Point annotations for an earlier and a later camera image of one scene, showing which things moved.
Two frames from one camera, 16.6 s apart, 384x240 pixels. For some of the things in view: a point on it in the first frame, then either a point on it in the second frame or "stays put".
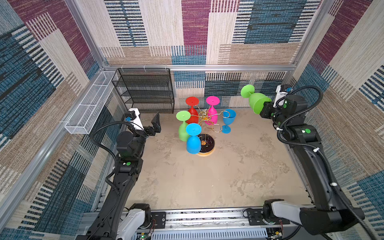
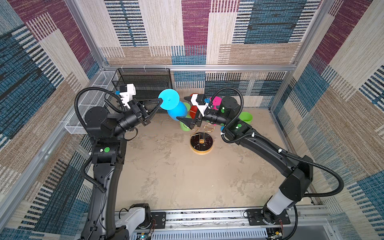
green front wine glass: [256, 99] -> [246, 116]
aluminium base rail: [214, 224] stays put
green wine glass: [183, 115] -> [184, 127]
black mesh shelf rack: [148, 90] stays put
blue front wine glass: [193, 142] -> [175, 108]
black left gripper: [154, 122] -> [140, 108]
